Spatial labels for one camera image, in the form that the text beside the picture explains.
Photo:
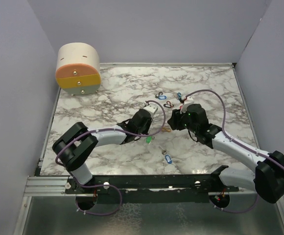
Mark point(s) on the round three-drawer storage box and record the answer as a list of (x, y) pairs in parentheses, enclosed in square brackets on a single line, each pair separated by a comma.
[(78, 69)]

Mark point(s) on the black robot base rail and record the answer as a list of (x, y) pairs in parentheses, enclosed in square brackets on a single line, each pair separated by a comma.
[(112, 189)]

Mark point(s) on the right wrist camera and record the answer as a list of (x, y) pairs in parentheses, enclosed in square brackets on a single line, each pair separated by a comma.
[(186, 103)]

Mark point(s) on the aluminium frame rail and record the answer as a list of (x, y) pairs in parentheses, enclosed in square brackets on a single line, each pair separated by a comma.
[(65, 185)]

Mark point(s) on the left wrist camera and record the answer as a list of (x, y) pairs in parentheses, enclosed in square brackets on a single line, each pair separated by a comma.
[(151, 108)]

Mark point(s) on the blue window tag with key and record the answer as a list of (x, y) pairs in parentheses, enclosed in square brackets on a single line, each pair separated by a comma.
[(166, 155)]

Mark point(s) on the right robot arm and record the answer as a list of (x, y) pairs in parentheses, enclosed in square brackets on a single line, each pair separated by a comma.
[(266, 176)]

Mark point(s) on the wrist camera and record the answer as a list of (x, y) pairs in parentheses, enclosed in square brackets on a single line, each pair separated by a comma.
[(151, 108), (186, 103)]

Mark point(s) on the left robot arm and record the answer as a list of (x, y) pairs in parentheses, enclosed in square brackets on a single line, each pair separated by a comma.
[(75, 145)]

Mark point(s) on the green key tag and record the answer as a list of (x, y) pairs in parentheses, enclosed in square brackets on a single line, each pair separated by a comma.
[(149, 139)]

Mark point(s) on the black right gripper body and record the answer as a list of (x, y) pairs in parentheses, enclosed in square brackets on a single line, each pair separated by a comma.
[(181, 122)]

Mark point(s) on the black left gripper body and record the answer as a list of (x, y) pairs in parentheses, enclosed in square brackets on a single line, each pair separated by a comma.
[(145, 129)]

